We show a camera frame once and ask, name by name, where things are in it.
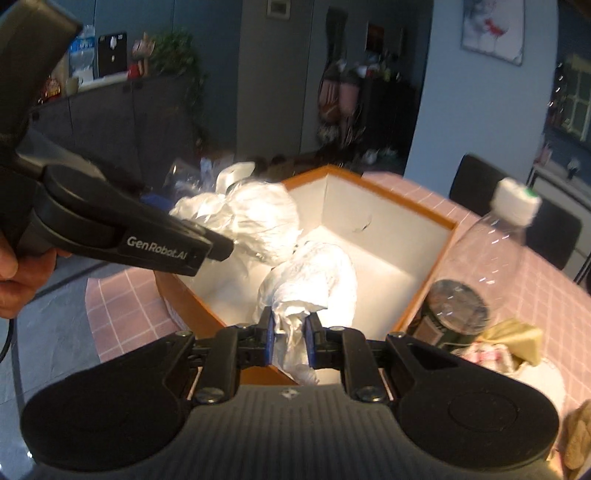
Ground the person's left hand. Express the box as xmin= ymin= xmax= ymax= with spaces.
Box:
xmin=0 ymin=236 xmax=71 ymax=319

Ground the dark sideboard cabinet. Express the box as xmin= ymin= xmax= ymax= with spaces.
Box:
xmin=30 ymin=76 xmax=194 ymax=189

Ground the clear plastic water bottle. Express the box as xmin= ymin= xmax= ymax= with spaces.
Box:
xmin=406 ymin=177 xmax=542 ymax=351

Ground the brown plush cloth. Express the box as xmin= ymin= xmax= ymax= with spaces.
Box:
xmin=563 ymin=399 xmax=591 ymax=472

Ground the white plastic bag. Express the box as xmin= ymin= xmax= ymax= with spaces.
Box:
xmin=253 ymin=231 xmax=358 ymax=385

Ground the cream round pad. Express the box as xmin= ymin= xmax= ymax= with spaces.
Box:
xmin=510 ymin=358 xmax=566 ymax=415

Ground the yellow microfiber cloth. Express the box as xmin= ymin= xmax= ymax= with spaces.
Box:
xmin=477 ymin=318 xmax=543 ymax=366

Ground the white drawer cabinet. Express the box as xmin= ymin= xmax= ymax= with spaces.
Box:
xmin=528 ymin=161 xmax=590 ymax=284

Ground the green potted plant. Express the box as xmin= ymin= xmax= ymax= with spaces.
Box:
xmin=149 ymin=30 xmax=208 ymax=143

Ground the pink white crochet scrunchie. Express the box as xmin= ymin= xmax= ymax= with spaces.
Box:
xmin=455 ymin=342 xmax=523 ymax=375

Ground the silver plastic bag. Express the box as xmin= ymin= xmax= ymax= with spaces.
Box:
xmin=169 ymin=161 xmax=301 ymax=266

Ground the small framed picture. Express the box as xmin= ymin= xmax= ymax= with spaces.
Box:
xmin=266 ymin=0 xmax=291 ymax=21

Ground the orange cardboard box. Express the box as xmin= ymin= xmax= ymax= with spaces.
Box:
xmin=155 ymin=167 xmax=457 ymax=340

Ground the left black chair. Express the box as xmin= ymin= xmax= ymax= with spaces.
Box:
xmin=449 ymin=154 xmax=582 ymax=270

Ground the wine glass wall painting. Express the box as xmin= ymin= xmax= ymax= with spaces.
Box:
xmin=461 ymin=0 xmax=525 ymax=66

